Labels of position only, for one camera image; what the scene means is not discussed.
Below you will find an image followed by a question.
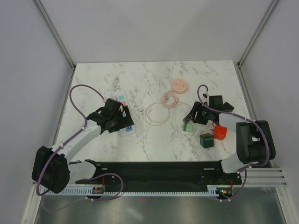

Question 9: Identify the red cube adapter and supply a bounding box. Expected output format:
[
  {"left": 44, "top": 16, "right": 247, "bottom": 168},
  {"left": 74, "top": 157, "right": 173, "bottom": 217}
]
[{"left": 212, "top": 125, "right": 228, "bottom": 140}]

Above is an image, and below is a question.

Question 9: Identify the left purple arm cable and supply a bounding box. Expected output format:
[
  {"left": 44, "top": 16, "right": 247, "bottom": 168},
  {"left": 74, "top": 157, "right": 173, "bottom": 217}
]
[{"left": 36, "top": 84, "right": 124, "bottom": 212}]

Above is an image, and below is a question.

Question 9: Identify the dark green cube plug adapter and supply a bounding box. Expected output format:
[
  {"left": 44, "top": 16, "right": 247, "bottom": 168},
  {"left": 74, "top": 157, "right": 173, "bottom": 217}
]
[{"left": 199, "top": 133, "right": 214, "bottom": 148}]

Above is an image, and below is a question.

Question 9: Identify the pink coiled socket cord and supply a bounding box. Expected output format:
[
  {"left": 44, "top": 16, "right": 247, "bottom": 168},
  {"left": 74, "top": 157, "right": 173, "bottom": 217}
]
[{"left": 160, "top": 91, "right": 179, "bottom": 109}]

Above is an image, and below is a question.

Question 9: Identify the white cube adapter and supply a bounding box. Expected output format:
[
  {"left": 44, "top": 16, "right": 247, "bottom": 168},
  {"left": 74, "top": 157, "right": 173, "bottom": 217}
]
[{"left": 204, "top": 121, "right": 214, "bottom": 132}]

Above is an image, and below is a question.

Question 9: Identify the black cube adapter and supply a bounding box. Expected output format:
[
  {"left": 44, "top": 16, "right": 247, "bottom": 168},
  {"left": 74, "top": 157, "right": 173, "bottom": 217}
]
[{"left": 222, "top": 102, "right": 234, "bottom": 112}]

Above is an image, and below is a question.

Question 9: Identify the white slotted cable duct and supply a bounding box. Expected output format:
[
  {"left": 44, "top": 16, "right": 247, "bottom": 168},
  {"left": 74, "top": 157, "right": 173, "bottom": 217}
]
[{"left": 44, "top": 183, "right": 234, "bottom": 196}]

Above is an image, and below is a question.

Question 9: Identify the white power strip cord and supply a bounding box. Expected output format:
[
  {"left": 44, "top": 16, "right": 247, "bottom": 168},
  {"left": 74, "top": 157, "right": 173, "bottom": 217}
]
[{"left": 113, "top": 77, "right": 122, "bottom": 92}]

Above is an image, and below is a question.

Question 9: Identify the thin pink charging cable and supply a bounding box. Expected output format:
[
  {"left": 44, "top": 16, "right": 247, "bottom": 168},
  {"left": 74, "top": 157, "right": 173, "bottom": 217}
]
[{"left": 139, "top": 101, "right": 194, "bottom": 126}]

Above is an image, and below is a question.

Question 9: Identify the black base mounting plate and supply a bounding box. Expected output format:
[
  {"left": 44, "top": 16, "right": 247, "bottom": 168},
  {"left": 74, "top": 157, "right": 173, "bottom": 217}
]
[{"left": 76, "top": 161, "right": 242, "bottom": 191}]

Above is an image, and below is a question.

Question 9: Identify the white power strip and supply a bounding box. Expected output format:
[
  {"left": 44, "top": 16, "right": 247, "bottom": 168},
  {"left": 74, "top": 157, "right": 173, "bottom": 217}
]
[{"left": 111, "top": 90, "right": 136, "bottom": 138}]

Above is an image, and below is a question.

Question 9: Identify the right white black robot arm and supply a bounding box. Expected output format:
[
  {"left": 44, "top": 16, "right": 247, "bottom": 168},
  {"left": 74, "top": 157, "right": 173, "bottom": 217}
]
[{"left": 184, "top": 94, "right": 276, "bottom": 184}]

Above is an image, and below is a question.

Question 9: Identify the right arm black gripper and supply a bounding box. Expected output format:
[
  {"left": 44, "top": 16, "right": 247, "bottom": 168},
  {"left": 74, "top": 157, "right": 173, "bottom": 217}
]
[{"left": 185, "top": 101, "right": 213, "bottom": 125}]

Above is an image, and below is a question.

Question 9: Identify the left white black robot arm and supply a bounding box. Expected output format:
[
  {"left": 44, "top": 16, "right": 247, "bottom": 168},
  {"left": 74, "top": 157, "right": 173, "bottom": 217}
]
[{"left": 31, "top": 98, "right": 134, "bottom": 194}]

